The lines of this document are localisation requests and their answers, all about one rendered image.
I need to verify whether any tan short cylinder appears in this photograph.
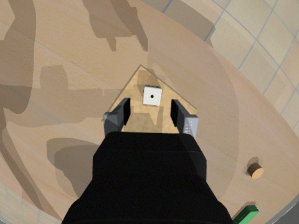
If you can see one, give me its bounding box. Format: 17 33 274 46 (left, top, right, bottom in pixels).
247 163 263 179

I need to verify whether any tan mat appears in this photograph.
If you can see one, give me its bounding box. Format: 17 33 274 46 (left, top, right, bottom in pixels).
109 66 197 133

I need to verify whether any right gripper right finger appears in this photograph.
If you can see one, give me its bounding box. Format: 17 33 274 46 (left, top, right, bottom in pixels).
170 99 199 139

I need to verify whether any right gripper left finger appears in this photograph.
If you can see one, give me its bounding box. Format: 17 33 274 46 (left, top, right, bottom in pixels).
103 98 131 137

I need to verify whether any white die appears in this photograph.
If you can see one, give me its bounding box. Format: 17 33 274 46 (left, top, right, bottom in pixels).
143 85 162 106

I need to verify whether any green rounded box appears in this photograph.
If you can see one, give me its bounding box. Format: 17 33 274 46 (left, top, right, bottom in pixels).
233 205 259 224

